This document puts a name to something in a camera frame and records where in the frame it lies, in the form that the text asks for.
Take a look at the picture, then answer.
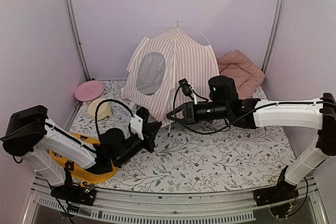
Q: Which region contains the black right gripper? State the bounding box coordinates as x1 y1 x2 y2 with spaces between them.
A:
167 100 230 123

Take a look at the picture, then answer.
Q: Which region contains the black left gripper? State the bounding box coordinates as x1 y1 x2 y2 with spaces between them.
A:
115 123 162 168

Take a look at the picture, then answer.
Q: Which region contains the striped pet tent fabric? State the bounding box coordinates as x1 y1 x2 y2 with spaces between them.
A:
121 28 219 126

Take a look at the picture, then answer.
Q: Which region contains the pink gingham cushion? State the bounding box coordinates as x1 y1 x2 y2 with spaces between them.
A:
217 49 266 99

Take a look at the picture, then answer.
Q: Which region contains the white flexible tent pole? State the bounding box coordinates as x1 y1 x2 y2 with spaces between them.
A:
125 22 218 86

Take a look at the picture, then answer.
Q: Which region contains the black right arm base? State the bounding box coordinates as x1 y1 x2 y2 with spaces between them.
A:
253 166 299 206

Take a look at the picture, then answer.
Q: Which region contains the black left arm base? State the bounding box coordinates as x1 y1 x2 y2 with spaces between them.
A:
51 168 97 206

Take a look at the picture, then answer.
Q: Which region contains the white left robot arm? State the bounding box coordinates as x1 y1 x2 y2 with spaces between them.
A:
1 105 162 200

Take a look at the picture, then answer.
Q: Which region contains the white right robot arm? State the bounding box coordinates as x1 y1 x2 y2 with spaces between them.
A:
166 76 335 201

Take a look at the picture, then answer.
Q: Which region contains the cream cat-ear pet bowl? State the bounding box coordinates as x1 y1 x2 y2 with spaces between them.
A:
87 98 112 121

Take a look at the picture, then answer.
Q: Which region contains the pink bowl behind tent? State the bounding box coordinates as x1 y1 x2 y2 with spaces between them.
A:
74 80 105 102

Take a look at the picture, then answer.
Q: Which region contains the yellow double bowl holder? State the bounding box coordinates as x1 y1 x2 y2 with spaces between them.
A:
49 133 119 184

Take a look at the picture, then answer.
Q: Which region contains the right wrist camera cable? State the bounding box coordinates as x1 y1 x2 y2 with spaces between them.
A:
173 78 255 135

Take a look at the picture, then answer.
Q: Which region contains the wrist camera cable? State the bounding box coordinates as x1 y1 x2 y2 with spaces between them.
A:
173 78 255 135
94 99 136 141

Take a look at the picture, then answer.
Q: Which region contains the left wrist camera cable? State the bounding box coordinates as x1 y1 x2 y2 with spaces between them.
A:
94 99 136 141

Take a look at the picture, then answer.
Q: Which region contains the front aluminium rail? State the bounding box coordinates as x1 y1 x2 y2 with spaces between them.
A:
23 176 331 223

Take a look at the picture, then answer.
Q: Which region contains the right aluminium frame post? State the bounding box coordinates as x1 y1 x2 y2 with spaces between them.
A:
261 0 285 74

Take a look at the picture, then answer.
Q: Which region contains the aluminium frame post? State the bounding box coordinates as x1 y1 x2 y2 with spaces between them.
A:
64 0 91 81
261 0 285 74

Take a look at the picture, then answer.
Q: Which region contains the left aluminium frame post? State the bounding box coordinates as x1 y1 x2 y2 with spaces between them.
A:
64 0 91 81

